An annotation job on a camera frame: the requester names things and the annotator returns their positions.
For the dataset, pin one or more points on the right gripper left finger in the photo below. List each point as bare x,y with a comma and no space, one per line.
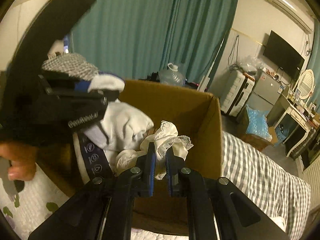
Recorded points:
102,209

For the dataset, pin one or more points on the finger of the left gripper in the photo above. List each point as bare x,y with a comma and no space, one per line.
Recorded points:
63,114
60,84

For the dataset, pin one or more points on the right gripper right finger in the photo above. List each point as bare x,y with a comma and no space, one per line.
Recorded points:
216,208

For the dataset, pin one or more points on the white sock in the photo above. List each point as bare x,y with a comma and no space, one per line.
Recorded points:
123,127

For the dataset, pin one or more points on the white lace cloth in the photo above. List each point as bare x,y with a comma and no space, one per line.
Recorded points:
164,138

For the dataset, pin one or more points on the person's left hand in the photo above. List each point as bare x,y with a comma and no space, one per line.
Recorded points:
23,160

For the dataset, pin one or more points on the grey checked bed sheet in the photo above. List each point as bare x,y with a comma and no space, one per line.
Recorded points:
283,197

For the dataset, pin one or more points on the white floral quilted blanket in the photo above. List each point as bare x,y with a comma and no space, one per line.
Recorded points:
40,198

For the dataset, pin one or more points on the cardboard box with blue wrap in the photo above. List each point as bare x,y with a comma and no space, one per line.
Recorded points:
253,129

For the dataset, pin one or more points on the brown cardboard box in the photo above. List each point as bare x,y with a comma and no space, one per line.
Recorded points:
146,113

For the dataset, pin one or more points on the large teal curtain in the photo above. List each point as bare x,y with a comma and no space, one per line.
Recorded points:
134,38

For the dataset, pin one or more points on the clear water jug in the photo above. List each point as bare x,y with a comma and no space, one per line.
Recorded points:
171,76

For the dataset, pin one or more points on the white stick vacuum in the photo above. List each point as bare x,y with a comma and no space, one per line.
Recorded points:
205,79

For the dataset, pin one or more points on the white hard suitcase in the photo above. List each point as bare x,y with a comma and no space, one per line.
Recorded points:
238,88

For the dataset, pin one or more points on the white dressing table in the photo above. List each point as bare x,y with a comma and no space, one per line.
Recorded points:
297,129

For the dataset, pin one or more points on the silver mini fridge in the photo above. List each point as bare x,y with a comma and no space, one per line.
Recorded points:
265,93

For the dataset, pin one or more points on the clear plastic bag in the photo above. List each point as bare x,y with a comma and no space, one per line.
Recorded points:
251,64

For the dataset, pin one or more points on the white oval vanity mirror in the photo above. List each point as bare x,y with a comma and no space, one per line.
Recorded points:
306,84

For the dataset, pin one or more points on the small teal curtain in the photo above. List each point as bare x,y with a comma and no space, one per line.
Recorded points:
314,63

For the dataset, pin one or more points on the white air conditioner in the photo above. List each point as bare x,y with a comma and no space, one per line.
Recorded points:
298,16

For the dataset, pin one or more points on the black wall television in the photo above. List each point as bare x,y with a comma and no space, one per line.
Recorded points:
283,55

